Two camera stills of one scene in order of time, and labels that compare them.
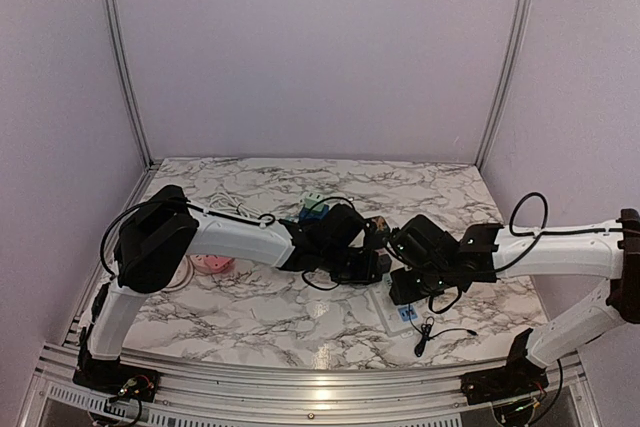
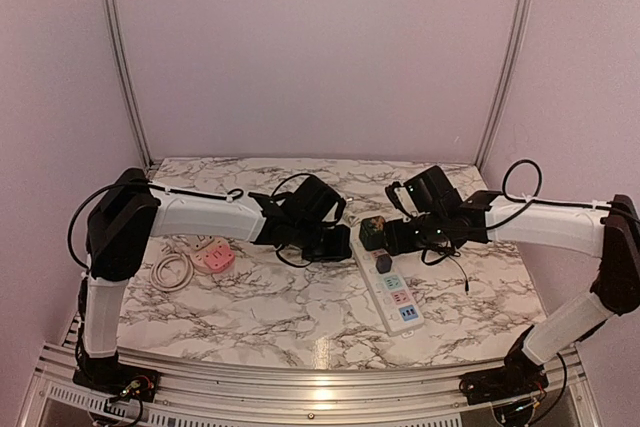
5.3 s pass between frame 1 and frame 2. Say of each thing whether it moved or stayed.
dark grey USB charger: stayed
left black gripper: moved
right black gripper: moved
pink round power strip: stayed
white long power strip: stayed
